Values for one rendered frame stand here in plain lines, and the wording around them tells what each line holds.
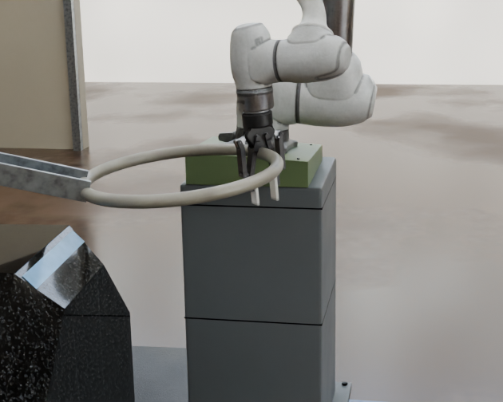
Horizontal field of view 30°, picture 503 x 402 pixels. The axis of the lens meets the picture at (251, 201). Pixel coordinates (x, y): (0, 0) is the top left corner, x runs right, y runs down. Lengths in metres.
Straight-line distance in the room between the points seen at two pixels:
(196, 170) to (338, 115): 0.43
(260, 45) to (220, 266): 0.72
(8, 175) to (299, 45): 0.73
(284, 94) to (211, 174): 0.31
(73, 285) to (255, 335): 0.86
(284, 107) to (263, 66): 0.44
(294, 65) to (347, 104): 0.46
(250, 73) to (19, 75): 5.10
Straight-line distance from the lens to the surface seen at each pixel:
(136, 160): 2.43
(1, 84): 7.36
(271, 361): 2.77
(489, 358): 3.54
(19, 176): 2.16
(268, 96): 2.31
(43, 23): 7.16
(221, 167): 2.61
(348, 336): 3.66
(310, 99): 2.67
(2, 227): 2.23
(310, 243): 2.63
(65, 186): 2.17
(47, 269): 2.00
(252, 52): 2.26
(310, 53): 2.22
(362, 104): 2.67
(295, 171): 2.57
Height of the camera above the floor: 1.43
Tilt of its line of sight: 15 degrees down
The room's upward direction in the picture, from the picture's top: 1 degrees counter-clockwise
